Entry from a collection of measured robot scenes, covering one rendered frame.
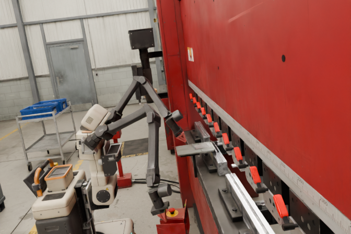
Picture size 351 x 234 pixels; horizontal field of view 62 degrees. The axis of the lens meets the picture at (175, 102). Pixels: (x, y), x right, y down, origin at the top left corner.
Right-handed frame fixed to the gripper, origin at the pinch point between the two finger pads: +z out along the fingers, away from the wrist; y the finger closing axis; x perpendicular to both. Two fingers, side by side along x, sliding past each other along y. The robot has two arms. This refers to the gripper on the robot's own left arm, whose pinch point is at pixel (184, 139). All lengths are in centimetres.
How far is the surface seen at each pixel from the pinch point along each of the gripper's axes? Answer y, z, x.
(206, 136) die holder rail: 30.7, 19.3, -13.0
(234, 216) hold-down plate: -76, 22, -4
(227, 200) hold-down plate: -61, 22, -4
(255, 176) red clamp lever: -112, -11, -23
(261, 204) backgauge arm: -64, 34, -17
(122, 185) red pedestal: 156, 48, 118
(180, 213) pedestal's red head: -47, 20, 24
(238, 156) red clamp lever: -93, -10, -23
